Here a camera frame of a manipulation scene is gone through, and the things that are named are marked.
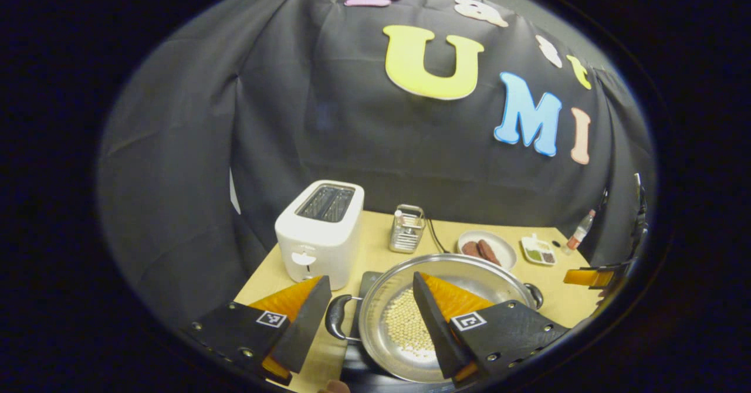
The plastic water bottle red label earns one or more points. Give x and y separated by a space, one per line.
579 234

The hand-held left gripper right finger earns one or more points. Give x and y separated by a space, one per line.
437 334

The pile of green beans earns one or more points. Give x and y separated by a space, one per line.
533 254

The white toaster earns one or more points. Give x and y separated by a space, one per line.
317 240

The brown meat patty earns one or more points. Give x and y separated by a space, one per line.
489 252
470 249

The pile of yellow soybeans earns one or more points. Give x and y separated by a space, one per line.
405 322

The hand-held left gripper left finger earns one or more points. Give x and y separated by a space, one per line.
302 331

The pink stick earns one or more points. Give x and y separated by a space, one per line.
399 218

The black induction cooktop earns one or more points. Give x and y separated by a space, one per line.
366 376

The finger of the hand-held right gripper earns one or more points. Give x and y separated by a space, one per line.
587 277

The white divided dish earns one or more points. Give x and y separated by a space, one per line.
531 243

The white oval plate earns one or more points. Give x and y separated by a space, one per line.
504 252

